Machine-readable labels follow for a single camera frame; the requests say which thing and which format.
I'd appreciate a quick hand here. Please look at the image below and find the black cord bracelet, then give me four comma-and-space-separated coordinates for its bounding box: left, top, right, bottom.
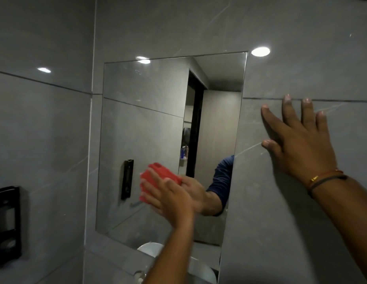
307, 174, 349, 199

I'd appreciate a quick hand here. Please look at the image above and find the white ceramic basin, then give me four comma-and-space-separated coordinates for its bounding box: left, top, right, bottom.
137, 242, 217, 284

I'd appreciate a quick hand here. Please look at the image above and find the person's right forearm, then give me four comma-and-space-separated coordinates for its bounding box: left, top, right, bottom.
309, 172, 367, 284

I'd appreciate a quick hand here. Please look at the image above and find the frameless wall mirror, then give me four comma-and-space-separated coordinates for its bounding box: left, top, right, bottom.
95, 51, 249, 282

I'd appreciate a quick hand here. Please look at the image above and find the black wall soap dispenser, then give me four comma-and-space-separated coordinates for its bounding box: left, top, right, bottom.
0, 186, 23, 269

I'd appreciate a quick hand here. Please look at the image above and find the person's left forearm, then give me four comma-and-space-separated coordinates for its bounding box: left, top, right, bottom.
143, 216, 196, 284

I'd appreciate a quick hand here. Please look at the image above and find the person's left hand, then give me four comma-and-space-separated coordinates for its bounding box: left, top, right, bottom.
140, 168, 196, 229

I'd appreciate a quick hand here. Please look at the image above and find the person's right hand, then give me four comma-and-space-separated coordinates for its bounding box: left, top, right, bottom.
261, 94, 338, 188

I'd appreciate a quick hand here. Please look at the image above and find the red thread bracelet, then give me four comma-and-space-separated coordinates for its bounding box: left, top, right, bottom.
308, 169, 344, 184

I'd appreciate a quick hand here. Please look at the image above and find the red cleaning cloth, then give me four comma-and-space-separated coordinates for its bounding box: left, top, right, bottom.
139, 162, 183, 205

